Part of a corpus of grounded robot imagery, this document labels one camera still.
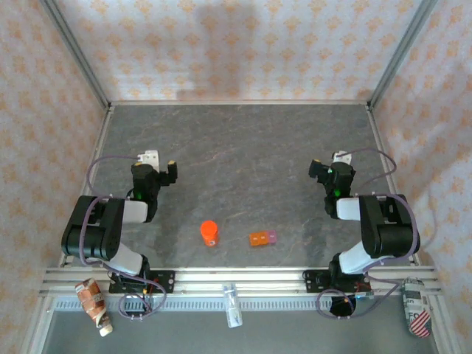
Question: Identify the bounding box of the orange pill bottle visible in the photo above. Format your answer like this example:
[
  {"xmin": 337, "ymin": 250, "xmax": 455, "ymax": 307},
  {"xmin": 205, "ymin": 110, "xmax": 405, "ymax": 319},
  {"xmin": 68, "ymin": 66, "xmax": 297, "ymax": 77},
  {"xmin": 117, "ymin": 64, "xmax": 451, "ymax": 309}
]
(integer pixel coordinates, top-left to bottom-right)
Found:
[{"xmin": 200, "ymin": 220, "xmax": 221, "ymax": 247}]

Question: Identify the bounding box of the orange and pink pill organizer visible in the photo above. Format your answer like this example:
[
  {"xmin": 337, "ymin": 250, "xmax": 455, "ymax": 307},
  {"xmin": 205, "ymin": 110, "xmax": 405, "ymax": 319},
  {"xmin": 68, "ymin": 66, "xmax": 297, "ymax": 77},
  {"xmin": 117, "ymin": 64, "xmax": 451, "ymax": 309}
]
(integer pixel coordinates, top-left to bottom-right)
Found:
[{"xmin": 249, "ymin": 230, "xmax": 277, "ymax": 247}]

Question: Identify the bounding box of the crumpled brown drink bottle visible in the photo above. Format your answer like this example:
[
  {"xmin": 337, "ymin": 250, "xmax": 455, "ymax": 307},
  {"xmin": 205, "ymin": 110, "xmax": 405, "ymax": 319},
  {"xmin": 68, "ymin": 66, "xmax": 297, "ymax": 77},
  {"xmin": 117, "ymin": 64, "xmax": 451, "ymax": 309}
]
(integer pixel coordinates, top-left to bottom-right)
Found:
[{"xmin": 74, "ymin": 279, "xmax": 114, "ymax": 336}]

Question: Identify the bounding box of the white orange patterned cloth backdrop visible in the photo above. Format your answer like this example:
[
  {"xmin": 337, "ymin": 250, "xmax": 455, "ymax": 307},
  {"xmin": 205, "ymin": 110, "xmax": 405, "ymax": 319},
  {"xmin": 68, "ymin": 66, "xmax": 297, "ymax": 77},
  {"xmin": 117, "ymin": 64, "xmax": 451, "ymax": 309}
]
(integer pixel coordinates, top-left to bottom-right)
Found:
[{"xmin": 0, "ymin": 0, "xmax": 472, "ymax": 354}]

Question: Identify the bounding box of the newsprint can with flag print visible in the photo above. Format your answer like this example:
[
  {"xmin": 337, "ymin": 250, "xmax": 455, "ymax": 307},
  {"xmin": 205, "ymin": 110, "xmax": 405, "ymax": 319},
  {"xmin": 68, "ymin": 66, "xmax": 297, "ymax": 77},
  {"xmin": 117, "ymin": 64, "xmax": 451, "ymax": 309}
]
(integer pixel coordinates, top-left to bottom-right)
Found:
[{"xmin": 400, "ymin": 277, "xmax": 432, "ymax": 339}]

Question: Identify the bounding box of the clear plastic bottle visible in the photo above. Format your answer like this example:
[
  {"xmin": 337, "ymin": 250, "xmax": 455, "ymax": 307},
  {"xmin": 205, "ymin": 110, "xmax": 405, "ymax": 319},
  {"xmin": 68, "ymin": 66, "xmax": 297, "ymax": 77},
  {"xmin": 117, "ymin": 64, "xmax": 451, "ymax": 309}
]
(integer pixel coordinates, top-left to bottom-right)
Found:
[{"xmin": 222, "ymin": 282, "xmax": 243, "ymax": 328}]

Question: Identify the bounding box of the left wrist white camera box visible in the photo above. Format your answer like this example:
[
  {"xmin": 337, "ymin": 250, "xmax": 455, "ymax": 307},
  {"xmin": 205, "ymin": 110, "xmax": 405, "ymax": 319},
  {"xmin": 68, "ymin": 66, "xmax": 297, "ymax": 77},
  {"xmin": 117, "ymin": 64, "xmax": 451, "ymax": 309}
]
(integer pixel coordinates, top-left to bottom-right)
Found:
[{"xmin": 138, "ymin": 149, "xmax": 161, "ymax": 173}]

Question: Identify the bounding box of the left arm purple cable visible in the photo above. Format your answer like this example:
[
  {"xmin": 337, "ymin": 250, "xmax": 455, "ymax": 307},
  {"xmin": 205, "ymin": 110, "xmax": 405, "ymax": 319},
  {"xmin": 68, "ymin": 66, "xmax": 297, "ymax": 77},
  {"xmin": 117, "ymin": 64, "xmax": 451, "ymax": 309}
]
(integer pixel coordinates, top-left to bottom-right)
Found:
[{"xmin": 79, "ymin": 153, "xmax": 167, "ymax": 321}]

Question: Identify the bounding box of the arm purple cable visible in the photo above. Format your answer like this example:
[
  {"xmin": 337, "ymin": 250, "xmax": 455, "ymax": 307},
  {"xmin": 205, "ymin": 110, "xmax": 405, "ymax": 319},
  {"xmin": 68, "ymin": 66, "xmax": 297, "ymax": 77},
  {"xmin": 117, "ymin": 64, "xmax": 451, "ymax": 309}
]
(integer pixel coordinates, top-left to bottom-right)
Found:
[
  {"xmin": 79, "ymin": 153, "xmax": 167, "ymax": 321},
  {"xmin": 316, "ymin": 147, "xmax": 421, "ymax": 321}
]

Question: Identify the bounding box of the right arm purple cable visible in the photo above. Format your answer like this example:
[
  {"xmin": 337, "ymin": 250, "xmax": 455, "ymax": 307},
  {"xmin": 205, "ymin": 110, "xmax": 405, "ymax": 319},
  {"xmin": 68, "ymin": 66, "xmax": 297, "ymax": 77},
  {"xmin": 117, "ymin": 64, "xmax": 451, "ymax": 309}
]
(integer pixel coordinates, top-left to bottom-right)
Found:
[{"xmin": 316, "ymin": 147, "xmax": 421, "ymax": 321}]

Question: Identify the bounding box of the thin aluminium frame rail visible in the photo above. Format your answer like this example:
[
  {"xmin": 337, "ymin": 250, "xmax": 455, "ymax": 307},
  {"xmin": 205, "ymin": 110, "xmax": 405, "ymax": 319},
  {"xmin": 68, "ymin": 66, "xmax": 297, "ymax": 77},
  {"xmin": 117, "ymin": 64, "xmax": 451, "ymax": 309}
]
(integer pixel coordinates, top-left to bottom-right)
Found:
[
  {"xmin": 108, "ymin": 99, "xmax": 372, "ymax": 108},
  {"xmin": 364, "ymin": 105, "xmax": 421, "ymax": 266},
  {"xmin": 58, "ymin": 105, "xmax": 115, "ymax": 268}
]

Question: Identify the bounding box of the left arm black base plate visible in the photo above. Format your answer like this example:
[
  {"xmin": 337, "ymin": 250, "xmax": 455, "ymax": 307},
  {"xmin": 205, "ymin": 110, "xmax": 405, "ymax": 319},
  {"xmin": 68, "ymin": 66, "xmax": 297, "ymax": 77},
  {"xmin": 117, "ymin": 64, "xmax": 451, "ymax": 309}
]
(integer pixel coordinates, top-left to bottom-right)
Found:
[{"xmin": 108, "ymin": 270, "xmax": 176, "ymax": 295}]

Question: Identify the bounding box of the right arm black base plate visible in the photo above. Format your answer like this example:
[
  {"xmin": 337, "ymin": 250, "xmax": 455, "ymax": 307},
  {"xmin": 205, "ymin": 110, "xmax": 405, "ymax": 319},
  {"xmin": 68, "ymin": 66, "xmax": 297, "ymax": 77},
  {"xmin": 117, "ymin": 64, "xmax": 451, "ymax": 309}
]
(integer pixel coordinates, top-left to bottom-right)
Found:
[{"xmin": 302, "ymin": 268, "xmax": 369, "ymax": 294}]

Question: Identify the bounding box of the aluminium frame post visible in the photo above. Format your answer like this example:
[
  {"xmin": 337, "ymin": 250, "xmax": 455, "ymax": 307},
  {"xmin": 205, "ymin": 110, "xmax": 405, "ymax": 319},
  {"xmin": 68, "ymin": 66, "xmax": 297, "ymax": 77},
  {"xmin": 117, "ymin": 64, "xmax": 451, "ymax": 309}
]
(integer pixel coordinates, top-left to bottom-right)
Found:
[
  {"xmin": 368, "ymin": 0, "xmax": 440, "ymax": 108},
  {"xmin": 39, "ymin": 0, "xmax": 111, "ymax": 108}
]

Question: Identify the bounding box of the wide aluminium frame rail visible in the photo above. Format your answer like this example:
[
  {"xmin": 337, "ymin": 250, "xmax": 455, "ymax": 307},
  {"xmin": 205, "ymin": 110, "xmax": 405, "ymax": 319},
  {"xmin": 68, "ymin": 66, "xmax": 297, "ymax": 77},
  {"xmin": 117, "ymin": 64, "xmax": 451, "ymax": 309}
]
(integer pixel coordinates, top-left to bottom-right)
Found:
[{"xmin": 39, "ymin": 265, "xmax": 443, "ymax": 296}]

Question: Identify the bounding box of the grey slotted cable duct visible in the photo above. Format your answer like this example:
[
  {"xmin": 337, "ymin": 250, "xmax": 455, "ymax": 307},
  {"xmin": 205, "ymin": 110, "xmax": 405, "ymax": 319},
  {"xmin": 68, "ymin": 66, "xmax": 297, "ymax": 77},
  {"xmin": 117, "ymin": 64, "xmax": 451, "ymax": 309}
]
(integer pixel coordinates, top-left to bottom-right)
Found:
[{"xmin": 51, "ymin": 297, "xmax": 406, "ymax": 311}]

